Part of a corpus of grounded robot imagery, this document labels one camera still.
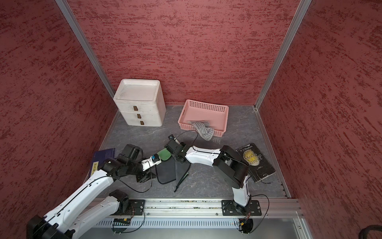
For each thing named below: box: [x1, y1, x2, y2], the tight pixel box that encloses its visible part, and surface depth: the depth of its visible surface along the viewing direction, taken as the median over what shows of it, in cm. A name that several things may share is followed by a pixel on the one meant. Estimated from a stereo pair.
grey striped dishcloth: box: [187, 120, 215, 141], surface depth 97 cm
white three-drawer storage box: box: [113, 78, 167, 127], surface depth 97 cm
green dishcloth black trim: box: [155, 147, 191, 193], surface depth 86 cm
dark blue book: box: [89, 147, 116, 179], surface depth 94 cm
